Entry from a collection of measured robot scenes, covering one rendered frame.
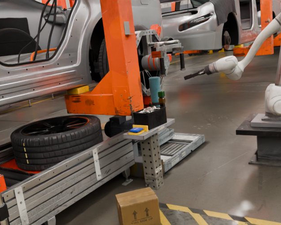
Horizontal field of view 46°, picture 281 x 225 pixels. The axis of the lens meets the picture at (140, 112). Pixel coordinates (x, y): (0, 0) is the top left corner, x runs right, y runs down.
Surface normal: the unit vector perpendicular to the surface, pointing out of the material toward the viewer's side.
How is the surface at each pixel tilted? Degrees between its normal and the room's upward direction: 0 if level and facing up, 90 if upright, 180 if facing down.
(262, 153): 90
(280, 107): 95
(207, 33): 91
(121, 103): 90
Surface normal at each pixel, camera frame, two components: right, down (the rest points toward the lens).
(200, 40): 0.03, 0.48
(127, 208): 0.26, 0.18
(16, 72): 0.82, 0.04
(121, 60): -0.55, 0.25
